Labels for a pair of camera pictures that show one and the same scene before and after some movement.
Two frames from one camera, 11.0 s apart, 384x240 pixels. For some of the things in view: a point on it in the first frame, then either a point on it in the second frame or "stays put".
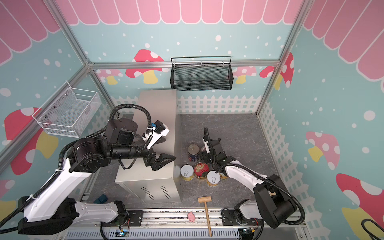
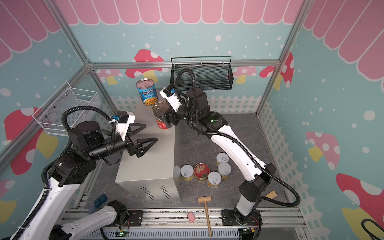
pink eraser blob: x=191 y=216 stays put
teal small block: x=101 y=199 stays put
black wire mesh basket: x=201 y=73 stays put
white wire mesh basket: x=67 y=112 stays put
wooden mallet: x=204 y=199 stays put
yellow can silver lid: x=213 y=178 stays put
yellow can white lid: x=187 y=172 stays put
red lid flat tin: x=201 y=170 stays put
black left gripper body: x=148 y=156 -> x=131 y=148
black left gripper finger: x=163 y=159 -> x=143 y=145
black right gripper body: x=214 y=146 -> x=173 y=116
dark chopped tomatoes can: x=193 y=150 -> x=160 y=110
